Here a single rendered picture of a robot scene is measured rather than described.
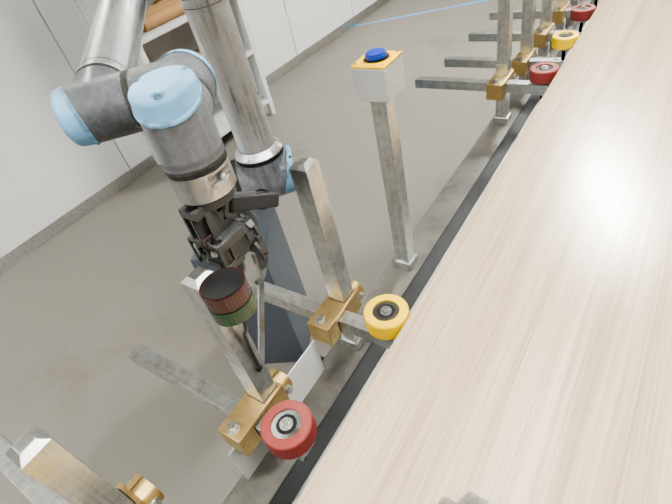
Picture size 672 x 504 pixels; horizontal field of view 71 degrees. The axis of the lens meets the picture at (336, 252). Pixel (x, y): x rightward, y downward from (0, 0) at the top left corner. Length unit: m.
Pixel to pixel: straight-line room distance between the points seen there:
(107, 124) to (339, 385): 0.64
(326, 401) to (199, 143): 0.58
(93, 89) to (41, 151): 2.63
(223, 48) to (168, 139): 0.69
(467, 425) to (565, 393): 0.14
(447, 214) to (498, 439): 0.76
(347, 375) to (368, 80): 0.58
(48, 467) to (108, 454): 1.50
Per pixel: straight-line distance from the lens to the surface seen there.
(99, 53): 0.89
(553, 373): 0.76
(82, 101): 0.79
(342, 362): 1.03
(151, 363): 0.99
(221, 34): 1.29
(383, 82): 0.88
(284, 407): 0.76
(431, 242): 1.25
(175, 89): 0.63
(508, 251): 0.92
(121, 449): 2.08
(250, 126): 1.38
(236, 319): 0.60
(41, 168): 3.42
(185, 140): 0.64
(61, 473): 0.61
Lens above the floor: 1.53
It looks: 41 degrees down
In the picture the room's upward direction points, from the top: 16 degrees counter-clockwise
